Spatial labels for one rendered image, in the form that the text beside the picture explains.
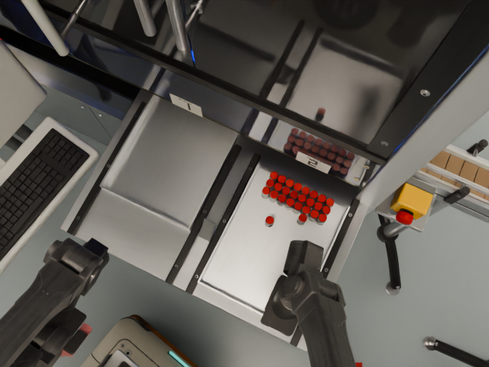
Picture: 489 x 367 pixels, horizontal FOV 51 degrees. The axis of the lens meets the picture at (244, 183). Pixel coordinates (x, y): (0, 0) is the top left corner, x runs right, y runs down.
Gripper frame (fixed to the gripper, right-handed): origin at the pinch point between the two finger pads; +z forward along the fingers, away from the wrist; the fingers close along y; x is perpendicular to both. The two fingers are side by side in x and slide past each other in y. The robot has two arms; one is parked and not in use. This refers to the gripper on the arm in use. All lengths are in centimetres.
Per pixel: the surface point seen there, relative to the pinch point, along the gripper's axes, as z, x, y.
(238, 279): 19.1, 11.4, 6.6
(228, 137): 14, 30, 39
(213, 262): 18.9, 19.0, 7.8
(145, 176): 17, 45, 20
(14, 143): 45, 97, 20
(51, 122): 24, 80, 25
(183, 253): 17.4, 26.5, 6.2
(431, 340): 102, -67, 38
